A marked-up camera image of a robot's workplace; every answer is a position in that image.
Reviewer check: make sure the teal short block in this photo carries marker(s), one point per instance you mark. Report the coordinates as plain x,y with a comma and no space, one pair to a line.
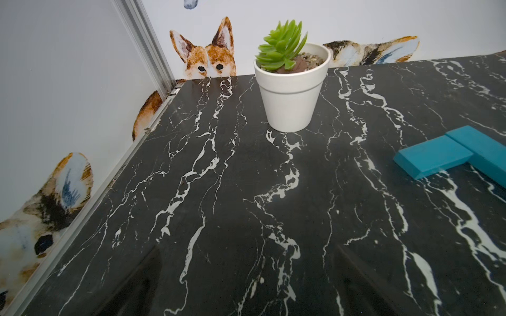
431,157

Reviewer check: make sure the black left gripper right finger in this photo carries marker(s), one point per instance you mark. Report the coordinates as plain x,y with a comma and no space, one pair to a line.
367,293

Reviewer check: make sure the small green plant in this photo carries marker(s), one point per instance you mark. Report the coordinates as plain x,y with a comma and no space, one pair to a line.
281,47

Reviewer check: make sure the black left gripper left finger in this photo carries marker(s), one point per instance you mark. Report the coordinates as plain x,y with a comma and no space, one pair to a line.
134,296

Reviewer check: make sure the teal long block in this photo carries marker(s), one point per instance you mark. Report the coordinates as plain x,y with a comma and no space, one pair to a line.
488,154

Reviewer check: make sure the small white plant pot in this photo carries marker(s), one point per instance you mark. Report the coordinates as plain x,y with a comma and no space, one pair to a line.
290,99

